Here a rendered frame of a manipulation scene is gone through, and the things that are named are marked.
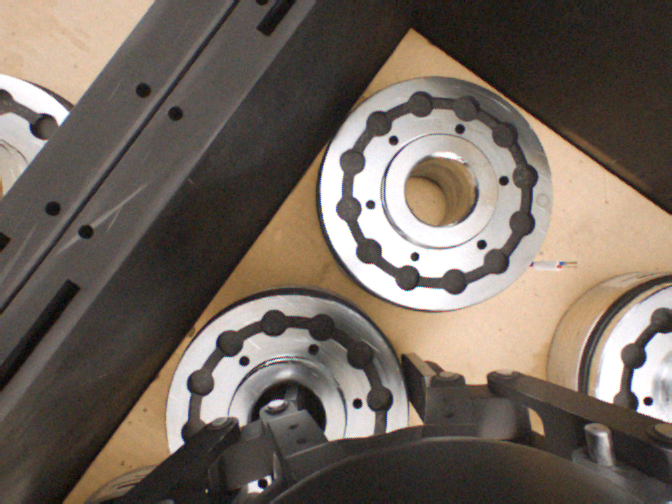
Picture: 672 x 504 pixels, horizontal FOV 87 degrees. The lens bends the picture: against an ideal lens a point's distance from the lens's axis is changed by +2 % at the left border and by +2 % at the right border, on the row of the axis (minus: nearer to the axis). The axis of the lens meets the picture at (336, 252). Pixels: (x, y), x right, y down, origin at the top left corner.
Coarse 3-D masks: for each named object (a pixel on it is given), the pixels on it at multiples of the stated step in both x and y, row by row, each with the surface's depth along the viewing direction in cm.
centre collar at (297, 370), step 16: (256, 368) 14; (272, 368) 14; (288, 368) 14; (304, 368) 14; (320, 368) 14; (240, 384) 14; (256, 384) 14; (272, 384) 14; (304, 384) 14; (320, 384) 14; (336, 384) 14; (240, 400) 14; (256, 400) 14; (320, 400) 14; (336, 400) 14; (240, 416) 14; (336, 416) 14; (336, 432) 14
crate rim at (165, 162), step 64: (256, 0) 8; (320, 0) 8; (256, 64) 8; (192, 128) 8; (128, 192) 8; (64, 256) 8; (128, 256) 8; (0, 320) 8; (64, 320) 8; (0, 384) 9
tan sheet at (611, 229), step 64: (384, 64) 18; (448, 64) 18; (576, 192) 18; (256, 256) 18; (320, 256) 18; (576, 256) 18; (640, 256) 18; (384, 320) 18; (448, 320) 18; (512, 320) 18; (128, 448) 17
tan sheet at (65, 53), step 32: (0, 0) 18; (32, 0) 18; (64, 0) 18; (96, 0) 18; (128, 0) 18; (0, 32) 18; (32, 32) 18; (64, 32) 18; (96, 32) 18; (128, 32) 18; (0, 64) 18; (32, 64) 18; (64, 64) 18; (96, 64) 18; (64, 96) 18
